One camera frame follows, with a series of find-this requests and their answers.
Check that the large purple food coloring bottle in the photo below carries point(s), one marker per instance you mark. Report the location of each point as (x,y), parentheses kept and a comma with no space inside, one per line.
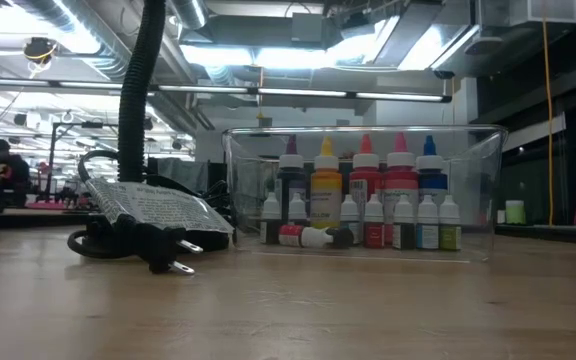
(291,175)

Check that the large red food coloring bottle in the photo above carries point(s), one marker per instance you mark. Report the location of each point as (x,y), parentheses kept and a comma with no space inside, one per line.
(365,175)

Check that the large pink food coloring bottle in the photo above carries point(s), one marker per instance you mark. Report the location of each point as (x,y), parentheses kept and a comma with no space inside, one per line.
(401,175)

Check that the large blue food coloring bottle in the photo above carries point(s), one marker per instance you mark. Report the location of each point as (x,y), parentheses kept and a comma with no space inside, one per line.
(431,177)

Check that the small blue dropper bottle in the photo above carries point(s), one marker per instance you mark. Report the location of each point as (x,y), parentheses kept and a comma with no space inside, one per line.
(428,237)

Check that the small green dropper bottle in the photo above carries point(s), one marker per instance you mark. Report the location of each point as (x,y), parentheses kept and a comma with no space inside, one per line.
(450,239)

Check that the long tube light fixture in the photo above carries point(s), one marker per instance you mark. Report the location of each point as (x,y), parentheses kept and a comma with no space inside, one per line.
(298,92)

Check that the grey background cloth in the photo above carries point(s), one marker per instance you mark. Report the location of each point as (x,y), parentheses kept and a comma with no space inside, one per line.
(183,175)

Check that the grey ceiling box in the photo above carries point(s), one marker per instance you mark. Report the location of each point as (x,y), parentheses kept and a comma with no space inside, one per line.
(308,27)

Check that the black gooseneck desk lamp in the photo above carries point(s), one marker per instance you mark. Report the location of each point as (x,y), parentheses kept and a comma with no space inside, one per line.
(135,100)

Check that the clear plastic container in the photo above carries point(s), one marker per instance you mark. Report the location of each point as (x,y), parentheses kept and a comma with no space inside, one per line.
(483,200)

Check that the green and white cup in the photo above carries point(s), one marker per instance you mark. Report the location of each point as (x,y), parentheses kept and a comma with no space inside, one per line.
(515,214)

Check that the person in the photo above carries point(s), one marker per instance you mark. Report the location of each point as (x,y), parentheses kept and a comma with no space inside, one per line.
(13,170)

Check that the round black ceiling fixture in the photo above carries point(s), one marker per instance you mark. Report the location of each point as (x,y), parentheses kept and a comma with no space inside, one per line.
(39,50)

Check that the black aluminium table frame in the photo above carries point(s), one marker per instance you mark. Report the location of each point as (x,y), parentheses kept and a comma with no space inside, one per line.
(558,234)

